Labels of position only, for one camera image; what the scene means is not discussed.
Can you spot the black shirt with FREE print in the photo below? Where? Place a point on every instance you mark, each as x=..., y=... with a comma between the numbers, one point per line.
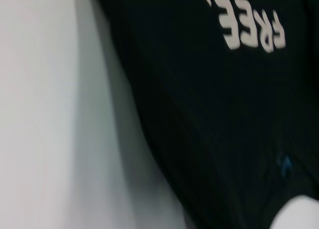
x=199, y=101

